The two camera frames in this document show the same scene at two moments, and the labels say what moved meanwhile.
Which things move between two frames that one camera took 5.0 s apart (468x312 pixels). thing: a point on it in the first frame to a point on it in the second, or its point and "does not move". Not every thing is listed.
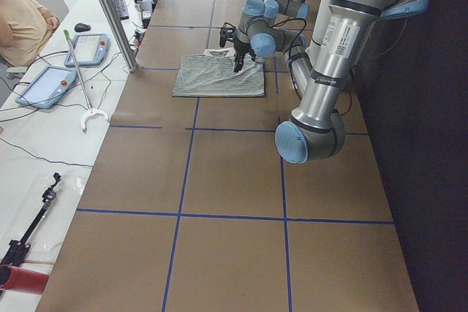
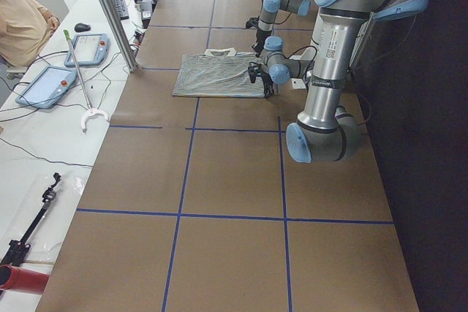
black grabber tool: (14, 256) does not move
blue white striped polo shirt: (212, 74) does not move
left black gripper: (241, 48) to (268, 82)
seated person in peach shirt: (25, 25) does not move
